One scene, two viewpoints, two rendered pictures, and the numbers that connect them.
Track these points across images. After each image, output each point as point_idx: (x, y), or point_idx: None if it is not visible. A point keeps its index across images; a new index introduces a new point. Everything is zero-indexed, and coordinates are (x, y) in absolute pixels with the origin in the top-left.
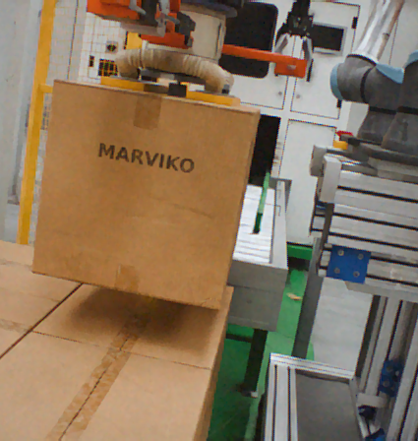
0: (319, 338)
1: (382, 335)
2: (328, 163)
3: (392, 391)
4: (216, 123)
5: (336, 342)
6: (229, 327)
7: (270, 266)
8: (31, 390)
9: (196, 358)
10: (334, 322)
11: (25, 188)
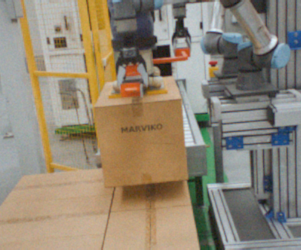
0: (227, 166)
1: (259, 165)
2: (215, 103)
3: (270, 189)
4: (167, 106)
5: (237, 165)
6: None
7: (196, 145)
8: (128, 235)
9: (183, 202)
10: (232, 154)
11: (42, 132)
